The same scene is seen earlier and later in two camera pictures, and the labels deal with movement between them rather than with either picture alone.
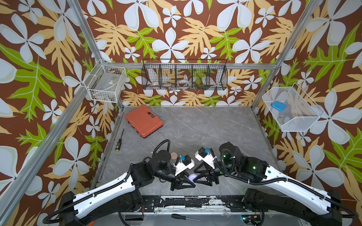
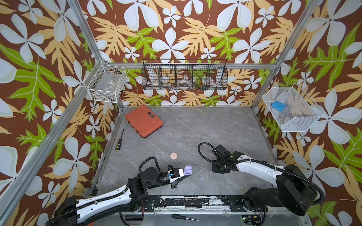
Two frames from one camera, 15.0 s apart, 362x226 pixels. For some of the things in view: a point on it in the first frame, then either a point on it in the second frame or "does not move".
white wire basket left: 105,83 does not move
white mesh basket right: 292,109 does not move
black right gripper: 209,173 to 214,169
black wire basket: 184,74 does not move
